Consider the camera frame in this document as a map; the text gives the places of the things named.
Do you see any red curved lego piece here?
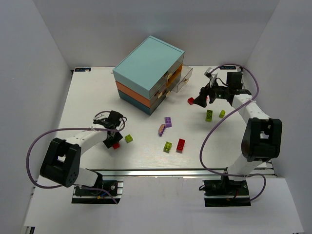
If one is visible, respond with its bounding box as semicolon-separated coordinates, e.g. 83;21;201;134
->
112;142;120;150

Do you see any clear drawer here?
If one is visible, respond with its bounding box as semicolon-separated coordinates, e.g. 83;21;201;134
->
166;64;193;93

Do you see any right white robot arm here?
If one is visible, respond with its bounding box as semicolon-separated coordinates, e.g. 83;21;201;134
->
193;72;282;181

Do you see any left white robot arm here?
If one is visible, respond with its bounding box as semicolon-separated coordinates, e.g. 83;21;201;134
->
40;110;126;188

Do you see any small red lego brick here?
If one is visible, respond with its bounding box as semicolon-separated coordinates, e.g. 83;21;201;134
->
187;97;194;105

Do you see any lime 2x2 lego left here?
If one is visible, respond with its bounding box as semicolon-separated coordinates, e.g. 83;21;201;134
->
125;134;133;143

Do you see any lime 2x3 lego right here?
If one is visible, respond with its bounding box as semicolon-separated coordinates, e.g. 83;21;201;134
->
205;110;213;122

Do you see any small lime lego right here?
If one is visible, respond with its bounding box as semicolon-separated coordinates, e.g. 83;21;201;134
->
219;110;226;118

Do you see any right blue label sticker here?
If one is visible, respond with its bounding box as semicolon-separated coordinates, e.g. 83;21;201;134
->
219;65;236;70

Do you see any blue label sticker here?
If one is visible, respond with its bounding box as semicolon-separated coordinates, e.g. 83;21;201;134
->
74;67;91;72
219;65;236;70

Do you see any purple 2x3 lego brick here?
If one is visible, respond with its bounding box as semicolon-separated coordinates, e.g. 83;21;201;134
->
164;117;172;128

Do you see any red 2x3 lego brick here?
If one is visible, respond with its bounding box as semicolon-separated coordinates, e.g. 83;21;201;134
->
176;138;185;153

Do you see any purple curved patterned lego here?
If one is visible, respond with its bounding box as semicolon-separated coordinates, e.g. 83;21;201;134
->
158;124;166;137

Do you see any lime patterned lego centre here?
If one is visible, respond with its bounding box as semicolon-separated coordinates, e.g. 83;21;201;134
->
163;141;172;153

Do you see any teal orange drawer cabinet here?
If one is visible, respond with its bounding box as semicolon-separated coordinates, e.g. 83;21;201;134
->
113;36;185;115

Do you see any left blue label sticker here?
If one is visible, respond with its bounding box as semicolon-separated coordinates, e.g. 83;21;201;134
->
74;67;91;72

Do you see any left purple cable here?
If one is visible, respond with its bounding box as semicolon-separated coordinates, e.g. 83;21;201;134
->
26;111;126;204

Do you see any purple cable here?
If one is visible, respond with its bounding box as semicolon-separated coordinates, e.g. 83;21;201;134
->
199;63;267;202
26;111;126;204

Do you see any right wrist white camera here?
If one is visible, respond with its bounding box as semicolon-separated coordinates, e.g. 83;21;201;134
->
204;67;218;87

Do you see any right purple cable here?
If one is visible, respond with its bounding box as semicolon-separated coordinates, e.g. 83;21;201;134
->
199;63;267;202

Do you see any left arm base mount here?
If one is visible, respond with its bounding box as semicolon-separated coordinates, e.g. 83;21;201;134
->
71;172;123;205

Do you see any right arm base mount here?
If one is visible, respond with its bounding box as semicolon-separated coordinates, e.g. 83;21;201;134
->
198;176;251;207

